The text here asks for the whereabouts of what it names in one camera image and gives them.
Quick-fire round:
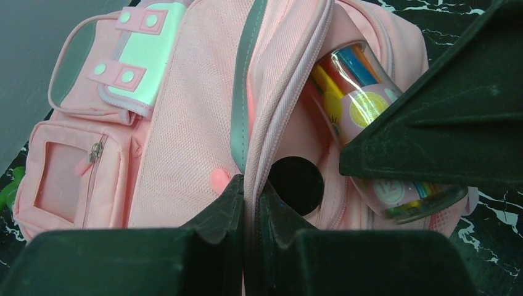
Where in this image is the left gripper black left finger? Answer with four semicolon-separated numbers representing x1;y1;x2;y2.
1;175;244;295

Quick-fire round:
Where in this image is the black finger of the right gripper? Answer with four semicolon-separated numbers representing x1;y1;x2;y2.
339;1;522;191

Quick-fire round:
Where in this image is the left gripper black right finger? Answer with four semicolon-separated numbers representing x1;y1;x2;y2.
259;185;477;295

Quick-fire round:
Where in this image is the pink cap bottle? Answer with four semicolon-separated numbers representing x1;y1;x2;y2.
308;40;468;224

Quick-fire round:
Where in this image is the pink student backpack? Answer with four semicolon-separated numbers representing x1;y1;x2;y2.
13;1;477;295

